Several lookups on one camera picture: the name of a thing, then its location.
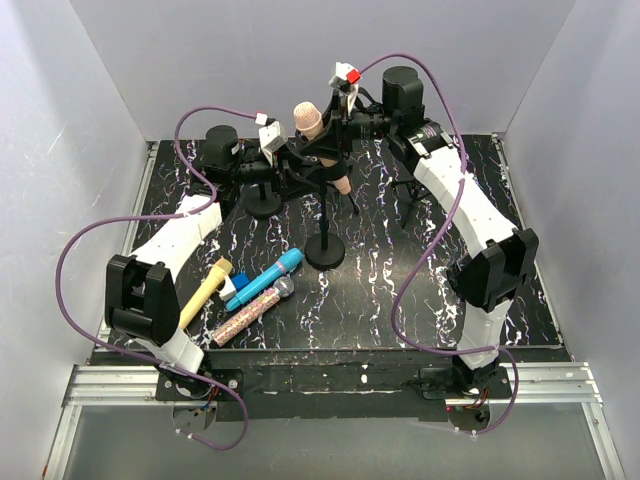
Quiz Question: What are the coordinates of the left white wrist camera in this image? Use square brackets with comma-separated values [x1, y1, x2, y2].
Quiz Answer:
[258, 121, 288, 167]

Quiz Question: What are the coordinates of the pink microphone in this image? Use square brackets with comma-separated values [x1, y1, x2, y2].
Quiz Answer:
[293, 101, 351, 195]

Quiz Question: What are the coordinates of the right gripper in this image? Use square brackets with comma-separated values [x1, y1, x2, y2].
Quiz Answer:
[299, 90, 397, 163]

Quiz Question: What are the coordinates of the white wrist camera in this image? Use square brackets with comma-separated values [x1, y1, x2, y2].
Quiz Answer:
[329, 62, 361, 115]
[258, 121, 288, 167]

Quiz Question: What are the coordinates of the black round-base mic stand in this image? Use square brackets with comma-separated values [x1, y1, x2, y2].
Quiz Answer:
[244, 179, 283, 220]

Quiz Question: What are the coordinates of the cyan blue microphone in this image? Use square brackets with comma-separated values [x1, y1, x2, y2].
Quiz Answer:
[225, 248, 303, 312]

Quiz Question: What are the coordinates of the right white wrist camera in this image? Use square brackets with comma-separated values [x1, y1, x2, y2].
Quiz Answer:
[329, 62, 361, 115]

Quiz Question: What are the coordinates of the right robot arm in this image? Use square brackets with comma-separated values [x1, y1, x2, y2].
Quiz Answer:
[293, 63, 539, 398]

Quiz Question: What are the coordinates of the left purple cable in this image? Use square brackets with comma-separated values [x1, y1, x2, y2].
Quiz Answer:
[53, 105, 271, 451]

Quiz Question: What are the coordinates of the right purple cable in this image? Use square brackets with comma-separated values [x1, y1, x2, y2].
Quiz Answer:
[357, 52, 519, 435]

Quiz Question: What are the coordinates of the glitter rhinestone microphone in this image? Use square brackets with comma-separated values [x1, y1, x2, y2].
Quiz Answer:
[212, 277, 295, 347]

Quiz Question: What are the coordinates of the purple cable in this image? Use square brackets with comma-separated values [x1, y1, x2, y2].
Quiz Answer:
[357, 52, 519, 435]
[53, 105, 271, 451]

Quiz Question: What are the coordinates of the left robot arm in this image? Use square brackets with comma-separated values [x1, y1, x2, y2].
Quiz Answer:
[105, 194, 303, 400]

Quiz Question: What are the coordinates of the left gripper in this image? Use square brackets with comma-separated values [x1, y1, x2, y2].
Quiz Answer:
[230, 145, 320, 202]

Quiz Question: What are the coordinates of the black tripod shock-mount stand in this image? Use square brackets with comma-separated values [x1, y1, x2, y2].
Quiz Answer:
[346, 192, 360, 216]

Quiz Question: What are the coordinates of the blue and white block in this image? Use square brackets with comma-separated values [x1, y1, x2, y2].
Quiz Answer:
[217, 273, 250, 302]

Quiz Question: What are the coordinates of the cream yellow microphone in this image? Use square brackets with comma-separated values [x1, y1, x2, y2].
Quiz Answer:
[178, 258, 232, 330]

